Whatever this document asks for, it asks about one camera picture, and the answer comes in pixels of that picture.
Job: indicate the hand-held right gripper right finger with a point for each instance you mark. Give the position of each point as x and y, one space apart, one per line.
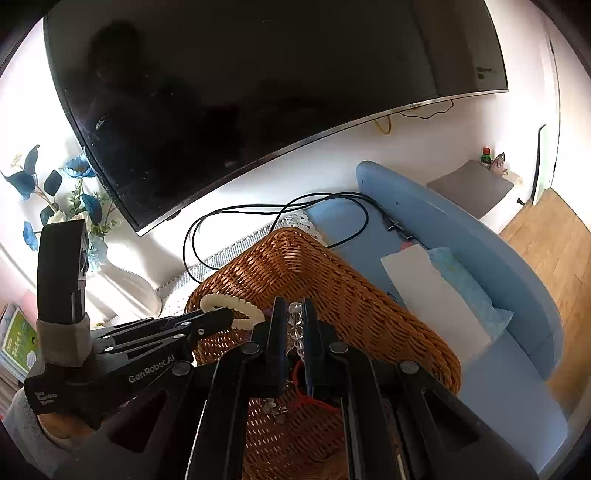
308 350

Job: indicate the light blue tissue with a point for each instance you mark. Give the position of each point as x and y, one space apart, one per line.
482 304

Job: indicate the small ornament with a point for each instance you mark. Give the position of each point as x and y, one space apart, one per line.
500 162

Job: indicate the person's left forearm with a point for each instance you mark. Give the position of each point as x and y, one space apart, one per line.
27 434

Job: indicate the grey pad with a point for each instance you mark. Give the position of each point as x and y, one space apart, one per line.
471 184

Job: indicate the black television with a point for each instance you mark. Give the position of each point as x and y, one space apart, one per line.
254 92

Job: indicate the blue white artificial flowers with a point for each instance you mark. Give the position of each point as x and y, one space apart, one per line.
74 168

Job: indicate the white ribbed vase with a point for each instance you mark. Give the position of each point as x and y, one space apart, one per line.
124 281

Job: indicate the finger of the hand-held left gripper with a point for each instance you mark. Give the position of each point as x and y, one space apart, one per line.
161 341
217 316

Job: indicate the brown wicker basket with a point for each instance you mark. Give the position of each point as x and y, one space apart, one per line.
369 314

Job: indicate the green bottle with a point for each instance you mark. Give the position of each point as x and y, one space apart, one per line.
485 159

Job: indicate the white paper sheet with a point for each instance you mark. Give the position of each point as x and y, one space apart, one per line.
429 295

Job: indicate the green cover book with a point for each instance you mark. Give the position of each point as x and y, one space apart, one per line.
18 337

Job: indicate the person's left hand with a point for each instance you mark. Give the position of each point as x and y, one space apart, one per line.
60 423

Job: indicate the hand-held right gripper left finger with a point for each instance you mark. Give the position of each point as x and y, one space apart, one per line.
279 350

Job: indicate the blue curved board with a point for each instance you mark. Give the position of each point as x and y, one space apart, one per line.
461 217

